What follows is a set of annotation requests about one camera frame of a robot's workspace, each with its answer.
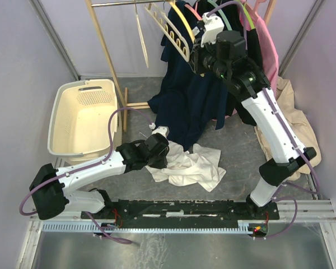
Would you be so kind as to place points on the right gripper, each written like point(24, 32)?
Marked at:
point(197, 54)

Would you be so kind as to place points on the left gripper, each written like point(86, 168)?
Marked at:
point(163, 163)

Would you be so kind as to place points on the white t shirt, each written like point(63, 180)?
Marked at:
point(185, 168)

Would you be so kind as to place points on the yellow hanger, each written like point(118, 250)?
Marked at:
point(190, 33)

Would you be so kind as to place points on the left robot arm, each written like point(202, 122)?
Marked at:
point(54, 191)

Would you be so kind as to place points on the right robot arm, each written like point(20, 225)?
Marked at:
point(224, 54)

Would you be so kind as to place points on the black t shirt right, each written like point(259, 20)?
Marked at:
point(232, 13)

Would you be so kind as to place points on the black t shirt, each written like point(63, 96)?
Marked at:
point(232, 13)
point(212, 96)

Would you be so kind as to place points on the black t shirt left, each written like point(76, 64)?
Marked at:
point(212, 96)

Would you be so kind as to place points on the pink hanger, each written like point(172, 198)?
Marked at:
point(260, 6)
point(193, 11)

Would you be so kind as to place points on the pink t shirt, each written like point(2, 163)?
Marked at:
point(267, 47)

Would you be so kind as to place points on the lime green hanger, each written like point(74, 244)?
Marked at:
point(247, 15)

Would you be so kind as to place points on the navy blue t shirt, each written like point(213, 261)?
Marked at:
point(176, 105)

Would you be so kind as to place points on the pink hanger far right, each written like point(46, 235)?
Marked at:
point(260, 6)

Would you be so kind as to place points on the white plastic hanger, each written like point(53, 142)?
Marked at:
point(141, 37)

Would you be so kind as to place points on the cream laundry basket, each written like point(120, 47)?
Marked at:
point(84, 123)

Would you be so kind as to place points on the beige garment on floor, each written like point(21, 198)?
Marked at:
point(297, 120)

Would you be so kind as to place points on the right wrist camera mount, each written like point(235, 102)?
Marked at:
point(207, 29)

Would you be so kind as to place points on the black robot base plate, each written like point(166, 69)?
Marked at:
point(140, 214)

